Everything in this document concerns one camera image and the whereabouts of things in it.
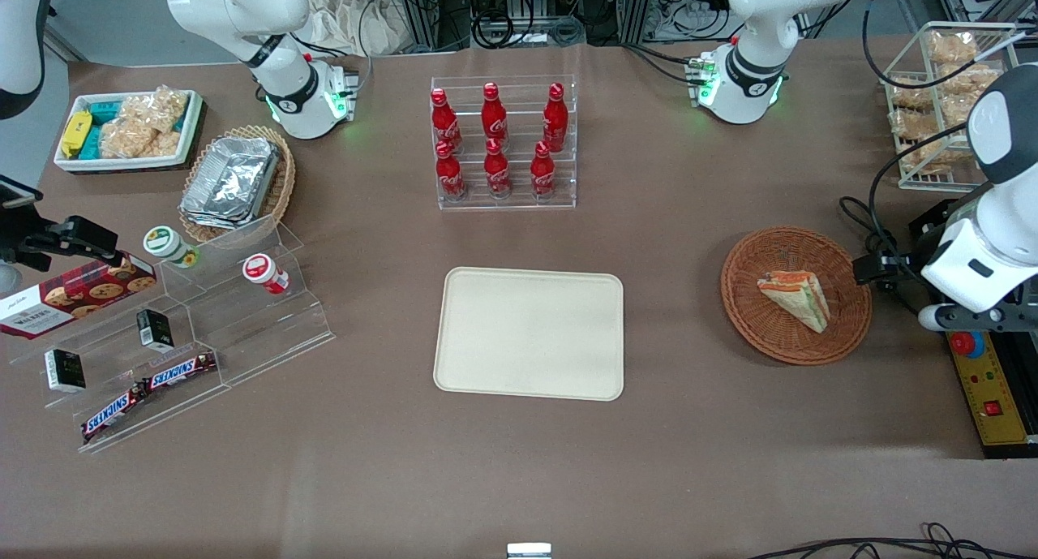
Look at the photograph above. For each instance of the oval tan wicker basket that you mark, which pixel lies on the oval tan wicker basket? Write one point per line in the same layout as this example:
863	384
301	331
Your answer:
280	194

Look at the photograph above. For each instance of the clear acrylic bottle rack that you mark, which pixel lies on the clear acrylic bottle rack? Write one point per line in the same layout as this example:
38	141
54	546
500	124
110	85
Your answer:
503	202

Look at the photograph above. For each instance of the white crumpled cloth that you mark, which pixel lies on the white crumpled cloth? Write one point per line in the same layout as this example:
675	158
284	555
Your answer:
349	15

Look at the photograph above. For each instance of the clear acrylic step shelf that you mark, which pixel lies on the clear acrylic step shelf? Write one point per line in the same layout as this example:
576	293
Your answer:
243	324

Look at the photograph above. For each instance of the brown Snickers bar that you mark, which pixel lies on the brown Snickers bar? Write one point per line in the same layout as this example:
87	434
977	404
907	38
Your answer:
182	370
113	413

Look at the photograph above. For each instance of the clear bag fried snacks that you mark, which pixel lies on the clear bag fried snacks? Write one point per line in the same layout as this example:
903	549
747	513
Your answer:
910	96
912	126
932	157
953	46
969	78
953	109

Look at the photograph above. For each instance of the red lidded white cup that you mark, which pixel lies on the red lidded white cup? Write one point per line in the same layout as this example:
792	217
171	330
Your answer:
263	273

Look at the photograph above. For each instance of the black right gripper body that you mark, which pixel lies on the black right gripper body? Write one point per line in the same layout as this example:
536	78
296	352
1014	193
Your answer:
34	240

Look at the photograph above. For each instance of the red cola bottle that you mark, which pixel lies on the red cola bottle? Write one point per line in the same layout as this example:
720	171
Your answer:
494	119
497	171
542	173
555	121
445	125
449	174

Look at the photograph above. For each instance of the clear bag rice crackers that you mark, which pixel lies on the clear bag rice crackers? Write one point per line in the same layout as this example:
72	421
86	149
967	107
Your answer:
142	125

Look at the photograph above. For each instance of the cream plastic serving tray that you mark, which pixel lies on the cream plastic serving tray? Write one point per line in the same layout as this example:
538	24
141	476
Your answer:
529	333

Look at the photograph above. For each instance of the red cookie box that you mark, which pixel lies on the red cookie box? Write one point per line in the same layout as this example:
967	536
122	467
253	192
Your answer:
73	298

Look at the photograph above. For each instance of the teal snack pack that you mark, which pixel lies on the teal snack pack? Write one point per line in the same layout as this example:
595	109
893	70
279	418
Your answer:
105	110
92	143

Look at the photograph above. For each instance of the round brown wicker basket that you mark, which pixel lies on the round brown wicker basket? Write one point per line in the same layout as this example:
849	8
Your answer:
770	332

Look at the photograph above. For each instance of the green lidded white cup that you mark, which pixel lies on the green lidded white cup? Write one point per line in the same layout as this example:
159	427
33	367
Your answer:
169	245

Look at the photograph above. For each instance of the white rectangular snack bin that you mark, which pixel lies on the white rectangular snack bin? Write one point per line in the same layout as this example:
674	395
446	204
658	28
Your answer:
190	129

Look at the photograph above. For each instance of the silver foil container stack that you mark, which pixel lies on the silver foil container stack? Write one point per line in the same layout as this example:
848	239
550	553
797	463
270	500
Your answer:
231	182

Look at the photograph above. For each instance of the red emergency stop button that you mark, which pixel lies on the red emergency stop button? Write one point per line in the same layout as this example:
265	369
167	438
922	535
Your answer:
965	344

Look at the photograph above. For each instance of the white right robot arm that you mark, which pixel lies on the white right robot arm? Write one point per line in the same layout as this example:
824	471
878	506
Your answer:
280	80

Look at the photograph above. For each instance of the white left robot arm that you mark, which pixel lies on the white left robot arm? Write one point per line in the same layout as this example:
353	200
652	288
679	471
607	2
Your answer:
750	64

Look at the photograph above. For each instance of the small black box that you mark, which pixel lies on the small black box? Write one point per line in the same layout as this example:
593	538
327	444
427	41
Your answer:
65	370
154	329

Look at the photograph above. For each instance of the yellow control panel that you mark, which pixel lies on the yellow control panel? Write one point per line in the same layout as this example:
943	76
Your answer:
985	397

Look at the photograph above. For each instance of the yellow snack pack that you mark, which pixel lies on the yellow snack pack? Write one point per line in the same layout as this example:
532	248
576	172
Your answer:
75	133

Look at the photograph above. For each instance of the black sandwich press machine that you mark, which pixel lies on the black sandwich press machine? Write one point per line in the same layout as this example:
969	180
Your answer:
1018	389

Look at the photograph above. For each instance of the triangle sandwich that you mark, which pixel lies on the triangle sandwich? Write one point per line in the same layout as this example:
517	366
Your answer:
799	299

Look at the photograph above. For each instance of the grey metal bar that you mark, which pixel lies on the grey metal bar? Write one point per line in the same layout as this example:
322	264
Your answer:
953	202

